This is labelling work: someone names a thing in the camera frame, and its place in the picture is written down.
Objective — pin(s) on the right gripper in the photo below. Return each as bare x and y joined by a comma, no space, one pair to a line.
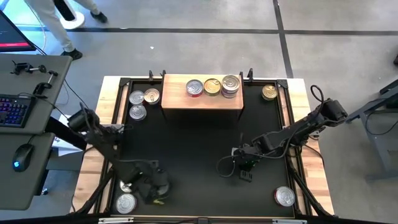
248,155

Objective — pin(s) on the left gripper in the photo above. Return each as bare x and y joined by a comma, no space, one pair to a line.
149,177

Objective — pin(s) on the blue white label tin can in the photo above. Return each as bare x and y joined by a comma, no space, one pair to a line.
230,82
125,203
230,95
137,112

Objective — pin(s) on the red label tin can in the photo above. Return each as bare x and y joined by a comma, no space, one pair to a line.
285,196
194,87
125,186
136,97

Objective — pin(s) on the green tin can gold lid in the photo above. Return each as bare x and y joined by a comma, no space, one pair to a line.
269,92
151,96
212,86

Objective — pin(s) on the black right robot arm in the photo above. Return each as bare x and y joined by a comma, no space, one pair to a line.
286,133

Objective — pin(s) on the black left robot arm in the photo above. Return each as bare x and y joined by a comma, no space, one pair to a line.
102,146

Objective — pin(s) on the wooden shelf with black legs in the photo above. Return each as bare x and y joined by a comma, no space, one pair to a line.
186,101

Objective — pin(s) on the black table mat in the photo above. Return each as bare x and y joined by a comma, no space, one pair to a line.
217,199

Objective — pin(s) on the white paper sheet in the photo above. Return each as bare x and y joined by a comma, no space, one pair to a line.
62,148

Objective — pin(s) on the black desk beam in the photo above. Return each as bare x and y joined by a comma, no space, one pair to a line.
60,130

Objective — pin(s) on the dark grey metal stand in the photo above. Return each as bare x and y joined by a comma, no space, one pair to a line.
381,146

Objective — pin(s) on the black computer mouse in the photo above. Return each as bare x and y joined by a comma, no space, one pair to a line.
22,157

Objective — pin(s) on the black desk clamp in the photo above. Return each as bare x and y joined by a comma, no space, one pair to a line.
42,88
21,67

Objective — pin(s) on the black computer keyboard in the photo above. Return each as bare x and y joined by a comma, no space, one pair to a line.
15,110

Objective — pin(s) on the white round stand base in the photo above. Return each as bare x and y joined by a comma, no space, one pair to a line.
76,22

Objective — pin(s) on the person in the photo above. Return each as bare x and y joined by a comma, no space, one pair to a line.
54,25

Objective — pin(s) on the black stand pole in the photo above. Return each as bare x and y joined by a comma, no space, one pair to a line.
66,9

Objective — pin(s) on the computer monitor with red bar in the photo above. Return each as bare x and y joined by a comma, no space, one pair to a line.
12,34

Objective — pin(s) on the silver metal bracket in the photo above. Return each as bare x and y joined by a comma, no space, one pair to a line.
289,221
115,221

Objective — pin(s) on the black metal table frame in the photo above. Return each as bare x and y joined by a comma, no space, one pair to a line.
125,81

